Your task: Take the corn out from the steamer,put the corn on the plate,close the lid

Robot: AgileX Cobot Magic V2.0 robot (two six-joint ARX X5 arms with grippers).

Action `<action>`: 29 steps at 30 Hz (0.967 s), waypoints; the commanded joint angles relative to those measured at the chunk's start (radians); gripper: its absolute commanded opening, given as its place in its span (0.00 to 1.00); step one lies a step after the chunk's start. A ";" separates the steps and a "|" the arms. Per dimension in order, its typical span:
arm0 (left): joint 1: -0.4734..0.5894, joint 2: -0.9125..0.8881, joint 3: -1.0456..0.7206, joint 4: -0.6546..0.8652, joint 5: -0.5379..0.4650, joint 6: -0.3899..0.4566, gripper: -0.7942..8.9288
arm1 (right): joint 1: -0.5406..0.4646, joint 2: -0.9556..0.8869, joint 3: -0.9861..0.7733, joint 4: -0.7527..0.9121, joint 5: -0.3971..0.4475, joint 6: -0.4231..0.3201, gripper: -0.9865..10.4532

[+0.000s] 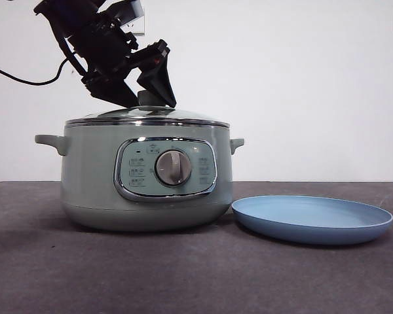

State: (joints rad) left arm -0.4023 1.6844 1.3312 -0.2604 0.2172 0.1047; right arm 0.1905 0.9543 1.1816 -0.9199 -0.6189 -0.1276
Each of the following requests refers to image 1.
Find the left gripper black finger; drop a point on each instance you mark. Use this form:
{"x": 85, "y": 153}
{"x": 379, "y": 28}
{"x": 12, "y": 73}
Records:
{"x": 160, "y": 85}
{"x": 114, "y": 93}

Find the glass lid with green knob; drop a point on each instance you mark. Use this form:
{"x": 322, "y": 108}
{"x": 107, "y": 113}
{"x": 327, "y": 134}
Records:
{"x": 183, "y": 114}

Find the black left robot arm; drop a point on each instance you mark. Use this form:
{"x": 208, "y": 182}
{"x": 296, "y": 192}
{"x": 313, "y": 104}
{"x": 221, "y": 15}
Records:
{"x": 95, "y": 39}

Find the grey steamer control dial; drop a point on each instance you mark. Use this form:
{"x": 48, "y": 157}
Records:
{"x": 173, "y": 168}

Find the pale green electric steamer pot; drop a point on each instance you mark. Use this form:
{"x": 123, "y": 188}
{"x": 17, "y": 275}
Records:
{"x": 85, "y": 180}

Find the blue round plate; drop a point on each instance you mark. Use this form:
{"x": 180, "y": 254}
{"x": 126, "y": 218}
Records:
{"x": 314, "y": 225}

